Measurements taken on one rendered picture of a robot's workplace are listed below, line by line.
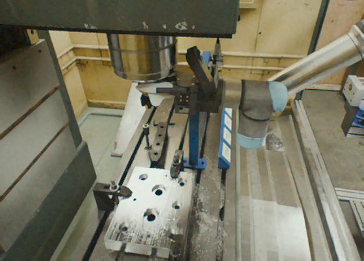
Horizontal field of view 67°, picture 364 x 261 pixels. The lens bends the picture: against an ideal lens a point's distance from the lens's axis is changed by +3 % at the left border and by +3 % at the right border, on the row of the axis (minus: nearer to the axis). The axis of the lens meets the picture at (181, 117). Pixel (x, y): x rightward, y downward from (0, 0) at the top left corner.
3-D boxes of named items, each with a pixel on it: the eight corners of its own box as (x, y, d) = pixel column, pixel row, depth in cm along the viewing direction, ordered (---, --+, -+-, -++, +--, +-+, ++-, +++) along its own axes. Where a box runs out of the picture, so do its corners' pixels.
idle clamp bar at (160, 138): (169, 132, 132) (168, 122, 129) (161, 172, 111) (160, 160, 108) (159, 132, 133) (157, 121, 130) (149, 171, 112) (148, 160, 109)
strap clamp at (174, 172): (184, 169, 113) (183, 142, 104) (178, 194, 102) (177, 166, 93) (176, 168, 113) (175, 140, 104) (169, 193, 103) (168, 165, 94)
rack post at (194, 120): (206, 161, 116) (208, 102, 99) (205, 170, 112) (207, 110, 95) (183, 158, 118) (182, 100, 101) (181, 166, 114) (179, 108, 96)
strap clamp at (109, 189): (136, 206, 98) (131, 178, 90) (133, 214, 96) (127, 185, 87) (101, 202, 100) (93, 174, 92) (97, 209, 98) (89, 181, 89)
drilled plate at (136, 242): (195, 182, 102) (195, 173, 99) (182, 260, 78) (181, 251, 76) (136, 175, 105) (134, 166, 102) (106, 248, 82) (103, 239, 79)
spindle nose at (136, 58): (128, 52, 74) (121, 5, 67) (185, 57, 71) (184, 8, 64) (100, 79, 61) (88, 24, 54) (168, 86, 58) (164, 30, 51)
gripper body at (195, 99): (171, 113, 69) (219, 117, 68) (172, 83, 64) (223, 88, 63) (175, 97, 75) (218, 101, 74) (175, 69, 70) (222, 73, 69)
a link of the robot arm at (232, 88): (242, 88, 63) (239, 72, 69) (222, 86, 63) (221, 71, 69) (237, 114, 67) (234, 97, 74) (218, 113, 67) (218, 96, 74)
